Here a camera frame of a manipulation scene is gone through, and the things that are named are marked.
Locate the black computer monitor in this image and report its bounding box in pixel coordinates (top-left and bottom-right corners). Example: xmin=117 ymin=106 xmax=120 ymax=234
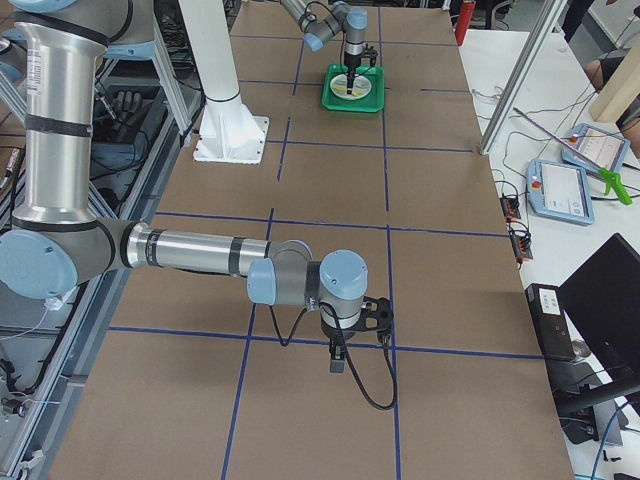
xmin=556 ymin=233 xmax=639 ymax=415

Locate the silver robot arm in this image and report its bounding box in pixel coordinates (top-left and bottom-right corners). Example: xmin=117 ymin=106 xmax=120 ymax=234
xmin=279 ymin=0 xmax=368 ymax=95
xmin=1 ymin=1 xmax=368 ymax=372

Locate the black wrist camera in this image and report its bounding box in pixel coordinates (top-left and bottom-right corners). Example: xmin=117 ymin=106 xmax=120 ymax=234
xmin=361 ymin=43 xmax=378 ymax=68
xmin=353 ymin=296 xmax=394 ymax=336

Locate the aluminium frame post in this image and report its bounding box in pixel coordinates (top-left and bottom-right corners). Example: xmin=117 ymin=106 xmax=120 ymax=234
xmin=479 ymin=0 xmax=567 ymax=155

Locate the teach pendant tablet far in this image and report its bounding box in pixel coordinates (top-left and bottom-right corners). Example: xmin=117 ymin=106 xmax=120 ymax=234
xmin=566 ymin=123 xmax=631 ymax=172

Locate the teach pendant tablet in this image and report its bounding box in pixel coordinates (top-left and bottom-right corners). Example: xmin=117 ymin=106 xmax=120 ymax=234
xmin=566 ymin=123 xmax=631 ymax=172
xmin=526 ymin=159 xmax=595 ymax=225

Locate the orange circuit board upper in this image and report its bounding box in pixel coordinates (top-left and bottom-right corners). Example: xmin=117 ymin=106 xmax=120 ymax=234
xmin=500 ymin=195 xmax=521 ymax=221

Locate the reacher grabber tool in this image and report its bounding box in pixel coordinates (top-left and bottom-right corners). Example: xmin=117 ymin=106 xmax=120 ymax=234
xmin=512 ymin=107 xmax=635 ymax=206

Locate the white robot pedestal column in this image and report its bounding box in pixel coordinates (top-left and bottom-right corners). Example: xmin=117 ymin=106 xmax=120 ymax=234
xmin=181 ymin=1 xmax=269 ymax=165

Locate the green plastic tray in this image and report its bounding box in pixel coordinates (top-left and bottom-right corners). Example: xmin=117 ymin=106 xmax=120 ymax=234
xmin=321 ymin=64 xmax=385 ymax=113

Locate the white round plate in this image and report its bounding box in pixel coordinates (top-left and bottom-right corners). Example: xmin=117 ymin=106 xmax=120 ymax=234
xmin=329 ymin=74 xmax=372 ymax=101

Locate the teach pendant tablet near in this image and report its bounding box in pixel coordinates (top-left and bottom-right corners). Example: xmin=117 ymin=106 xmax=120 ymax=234
xmin=526 ymin=159 xmax=595 ymax=225

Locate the brown paper table cover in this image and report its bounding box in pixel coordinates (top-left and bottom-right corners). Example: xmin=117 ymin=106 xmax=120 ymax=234
xmin=49 ymin=2 xmax=573 ymax=479

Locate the black desktop box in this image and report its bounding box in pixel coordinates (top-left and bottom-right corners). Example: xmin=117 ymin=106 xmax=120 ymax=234
xmin=525 ymin=283 xmax=574 ymax=362

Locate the red cylinder tube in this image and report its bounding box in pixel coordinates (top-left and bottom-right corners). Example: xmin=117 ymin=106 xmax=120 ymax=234
xmin=455 ymin=0 xmax=476 ymax=46

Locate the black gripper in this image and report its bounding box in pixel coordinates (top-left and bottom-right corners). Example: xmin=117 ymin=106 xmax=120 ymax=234
xmin=343 ymin=41 xmax=361 ymax=95
xmin=320 ymin=304 xmax=364 ymax=374

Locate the person in black shirt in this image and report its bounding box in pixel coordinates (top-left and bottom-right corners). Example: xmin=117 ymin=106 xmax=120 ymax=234
xmin=561 ymin=0 xmax=639 ymax=139

